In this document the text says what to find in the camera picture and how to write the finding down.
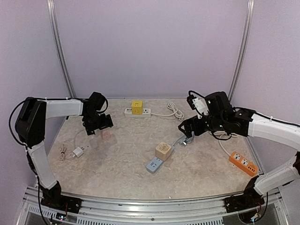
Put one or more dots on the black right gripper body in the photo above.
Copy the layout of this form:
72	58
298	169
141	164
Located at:
195	126

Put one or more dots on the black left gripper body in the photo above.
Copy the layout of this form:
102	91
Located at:
103	123

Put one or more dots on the pink plug adapter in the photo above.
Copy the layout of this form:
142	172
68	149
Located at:
106	134

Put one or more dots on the beige cube socket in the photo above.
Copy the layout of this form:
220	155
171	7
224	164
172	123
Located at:
163	151

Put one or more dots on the yellow cube socket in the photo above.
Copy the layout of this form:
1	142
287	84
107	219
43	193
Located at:
137	107

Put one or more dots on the white power strip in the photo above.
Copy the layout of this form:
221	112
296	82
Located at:
147	112

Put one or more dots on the blue power strip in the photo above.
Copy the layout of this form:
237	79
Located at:
154	165

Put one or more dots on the orange power strip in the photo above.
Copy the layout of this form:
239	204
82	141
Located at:
235	158

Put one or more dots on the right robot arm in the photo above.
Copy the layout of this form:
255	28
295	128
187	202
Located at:
215	113

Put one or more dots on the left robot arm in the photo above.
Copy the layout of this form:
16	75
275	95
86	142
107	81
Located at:
29	131

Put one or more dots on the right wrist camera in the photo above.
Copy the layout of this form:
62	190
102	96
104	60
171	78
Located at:
199	105

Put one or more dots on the white charger with cable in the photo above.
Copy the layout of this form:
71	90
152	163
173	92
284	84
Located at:
76	153

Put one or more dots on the right aluminium frame post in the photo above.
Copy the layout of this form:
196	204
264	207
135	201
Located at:
242	49

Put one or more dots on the aluminium frame post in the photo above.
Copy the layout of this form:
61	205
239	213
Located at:
59	48
242	49

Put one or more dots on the front aluminium rail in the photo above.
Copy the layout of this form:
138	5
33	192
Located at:
109	211

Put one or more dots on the left aluminium frame post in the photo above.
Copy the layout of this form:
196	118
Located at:
59	48

